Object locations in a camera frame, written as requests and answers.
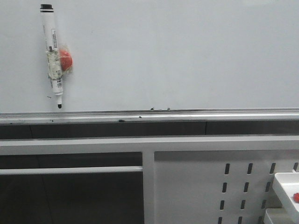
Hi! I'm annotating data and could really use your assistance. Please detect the red round magnet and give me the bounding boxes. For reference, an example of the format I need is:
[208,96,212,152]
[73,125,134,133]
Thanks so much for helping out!
[59,45,73,75]

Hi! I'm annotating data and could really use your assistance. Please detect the white black whiteboard marker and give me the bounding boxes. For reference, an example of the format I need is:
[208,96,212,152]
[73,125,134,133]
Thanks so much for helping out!
[40,4,64,109]

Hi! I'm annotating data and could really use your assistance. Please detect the white whiteboard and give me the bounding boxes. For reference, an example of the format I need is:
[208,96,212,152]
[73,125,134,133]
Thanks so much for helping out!
[0,0,299,113]

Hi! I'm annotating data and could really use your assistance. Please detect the white slotted pegboard panel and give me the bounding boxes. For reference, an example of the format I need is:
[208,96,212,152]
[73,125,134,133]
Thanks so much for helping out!
[154,150,299,224]

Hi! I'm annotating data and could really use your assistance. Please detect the white plastic bin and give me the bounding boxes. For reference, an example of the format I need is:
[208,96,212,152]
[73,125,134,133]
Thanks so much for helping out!
[263,208,294,224]
[272,172,299,224]

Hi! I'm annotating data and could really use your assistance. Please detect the lower white plastic bin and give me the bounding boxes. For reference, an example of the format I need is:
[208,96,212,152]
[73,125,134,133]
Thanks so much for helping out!
[263,208,294,224]

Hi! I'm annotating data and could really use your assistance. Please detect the small red object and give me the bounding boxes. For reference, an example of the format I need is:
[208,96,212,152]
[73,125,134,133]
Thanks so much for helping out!
[293,193,299,203]

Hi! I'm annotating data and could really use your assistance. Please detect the white metal frame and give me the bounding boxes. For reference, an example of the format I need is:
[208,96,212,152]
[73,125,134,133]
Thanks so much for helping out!
[0,136,299,224]

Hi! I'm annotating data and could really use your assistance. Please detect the aluminium whiteboard tray rail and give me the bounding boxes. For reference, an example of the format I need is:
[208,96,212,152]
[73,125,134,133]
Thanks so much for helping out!
[0,108,299,125]

